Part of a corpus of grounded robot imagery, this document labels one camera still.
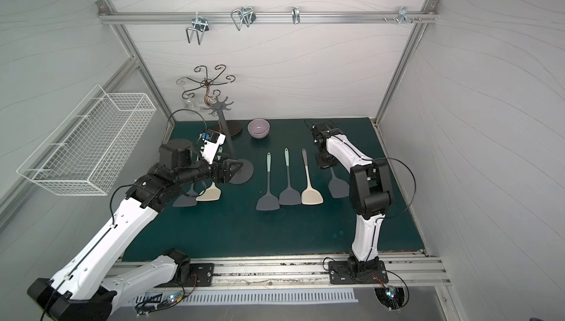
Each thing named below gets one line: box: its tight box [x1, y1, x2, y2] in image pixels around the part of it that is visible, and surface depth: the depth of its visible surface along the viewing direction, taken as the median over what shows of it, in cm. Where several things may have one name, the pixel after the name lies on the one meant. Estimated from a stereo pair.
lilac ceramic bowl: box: [247, 117, 270, 140], surface depth 113 cm
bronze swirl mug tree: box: [175, 64, 243, 137], surface depth 95 cm
